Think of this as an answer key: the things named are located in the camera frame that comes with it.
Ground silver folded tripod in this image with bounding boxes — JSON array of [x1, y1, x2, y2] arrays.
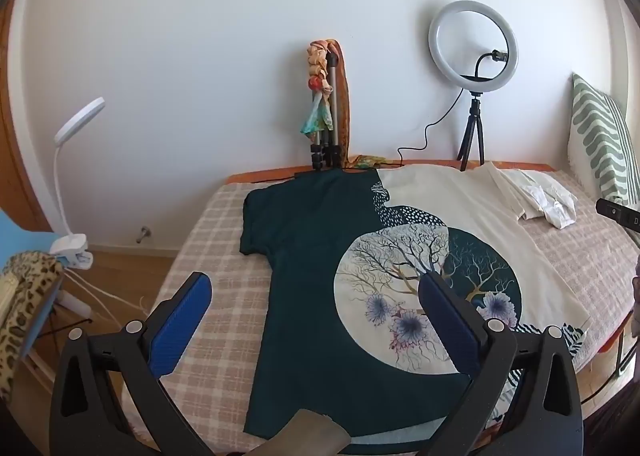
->
[[309, 52, 346, 171]]

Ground light blue chair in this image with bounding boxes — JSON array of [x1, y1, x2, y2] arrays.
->
[[0, 208, 68, 387]]

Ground knotted peach teal scarf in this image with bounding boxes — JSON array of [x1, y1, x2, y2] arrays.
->
[[299, 39, 336, 143]]

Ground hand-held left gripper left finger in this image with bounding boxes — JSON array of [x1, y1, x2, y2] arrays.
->
[[49, 272, 216, 456]]

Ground white crumpled cloth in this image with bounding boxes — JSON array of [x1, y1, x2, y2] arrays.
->
[[515, 181, 579, 230]]

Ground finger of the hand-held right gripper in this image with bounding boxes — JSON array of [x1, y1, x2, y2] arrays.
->
[[596, 198, 626, 221]]

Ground green white patterned pillow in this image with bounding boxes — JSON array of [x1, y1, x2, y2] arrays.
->
[[566, 73, 640, 209]]

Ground leopard print cloth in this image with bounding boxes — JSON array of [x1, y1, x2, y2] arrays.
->
[[0, 251, 66, 389]]

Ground long orange floral scarf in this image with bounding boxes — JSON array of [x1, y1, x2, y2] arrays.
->
[[327, 38, 387, 171]]

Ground brown flat piece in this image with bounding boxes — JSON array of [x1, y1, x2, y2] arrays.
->
[[257, 408, 352, 456]]

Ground white clip lamp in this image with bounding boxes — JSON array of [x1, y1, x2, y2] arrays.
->
[[50, 97, 107, 271]]

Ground ring light on black tripod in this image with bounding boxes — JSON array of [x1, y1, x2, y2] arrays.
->
[[428, 0, 519, 172]]

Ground white power strip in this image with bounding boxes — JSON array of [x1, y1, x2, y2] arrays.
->
[[54, 297, 95, 318]]

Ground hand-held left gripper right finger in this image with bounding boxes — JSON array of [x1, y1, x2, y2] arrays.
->
[[417, 272, 586, 456]]

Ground brown wooden door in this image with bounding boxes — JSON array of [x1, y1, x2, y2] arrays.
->
[[0, 0, 51, 233]]

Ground black power cable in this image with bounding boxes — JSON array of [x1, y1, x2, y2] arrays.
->
[[397, 86, 469, 168]]

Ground dark green cream printed t-shirt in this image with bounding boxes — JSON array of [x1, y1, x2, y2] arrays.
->
[[240, 163, 593, 456]]

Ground beige plaid blanket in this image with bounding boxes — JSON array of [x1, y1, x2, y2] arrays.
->
[[120, 168, 640, 439]]

